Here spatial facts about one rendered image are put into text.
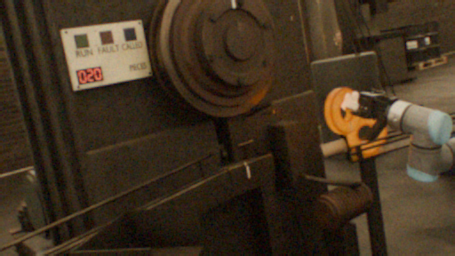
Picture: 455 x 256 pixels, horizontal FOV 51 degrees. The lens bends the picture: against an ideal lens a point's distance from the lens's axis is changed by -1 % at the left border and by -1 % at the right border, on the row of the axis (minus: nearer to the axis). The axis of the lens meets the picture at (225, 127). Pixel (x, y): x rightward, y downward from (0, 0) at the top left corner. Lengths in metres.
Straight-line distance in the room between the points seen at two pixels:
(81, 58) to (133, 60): 0.17
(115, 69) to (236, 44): 0.39
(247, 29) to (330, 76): 2.75
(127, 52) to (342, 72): 2.88
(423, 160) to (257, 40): 0.63
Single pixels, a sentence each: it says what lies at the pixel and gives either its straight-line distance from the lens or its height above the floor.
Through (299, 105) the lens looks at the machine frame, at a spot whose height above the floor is 0.84.
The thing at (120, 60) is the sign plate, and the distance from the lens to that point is 1.55.
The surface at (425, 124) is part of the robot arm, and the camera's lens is 1.47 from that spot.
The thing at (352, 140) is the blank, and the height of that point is 0.69.
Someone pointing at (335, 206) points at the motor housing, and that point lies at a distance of 1.73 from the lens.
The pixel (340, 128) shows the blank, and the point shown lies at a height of 0.77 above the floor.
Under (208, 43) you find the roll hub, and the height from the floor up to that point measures 1.13.
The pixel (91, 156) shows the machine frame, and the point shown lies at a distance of 1.47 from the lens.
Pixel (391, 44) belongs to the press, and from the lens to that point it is 9.53.
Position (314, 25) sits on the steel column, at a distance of 6.02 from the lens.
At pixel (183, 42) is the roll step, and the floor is 1.14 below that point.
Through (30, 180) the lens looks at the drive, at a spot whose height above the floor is 0.65.
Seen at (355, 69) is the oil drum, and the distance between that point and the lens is 4.23.
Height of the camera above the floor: 1.08
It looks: 8 degrees down
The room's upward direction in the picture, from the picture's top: 11 degrees counter-clockwise
